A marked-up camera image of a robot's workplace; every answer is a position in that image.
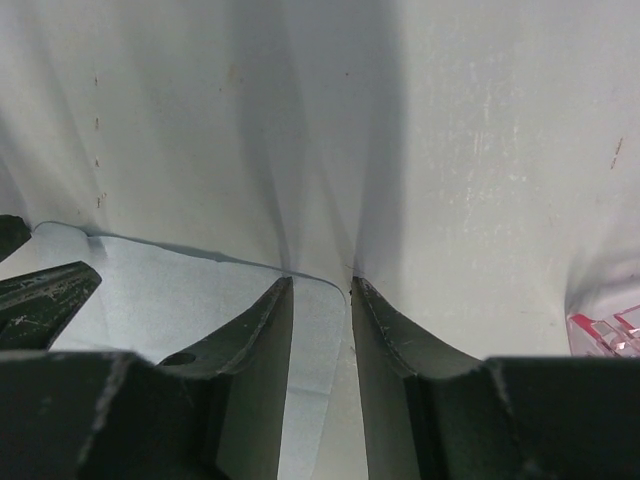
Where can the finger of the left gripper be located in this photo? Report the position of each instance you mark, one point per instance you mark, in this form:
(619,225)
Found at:
(14,233)
(37,307)

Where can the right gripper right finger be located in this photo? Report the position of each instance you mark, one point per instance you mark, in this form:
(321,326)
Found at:
(431,411)

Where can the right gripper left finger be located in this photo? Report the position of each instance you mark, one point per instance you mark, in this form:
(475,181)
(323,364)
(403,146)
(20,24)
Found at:
(213,410)

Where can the light blue cleaning cloth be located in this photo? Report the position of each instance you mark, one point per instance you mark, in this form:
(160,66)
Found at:
(155,301)

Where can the pink purple sunglasses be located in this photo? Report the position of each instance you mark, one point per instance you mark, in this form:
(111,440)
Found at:
(614,336)

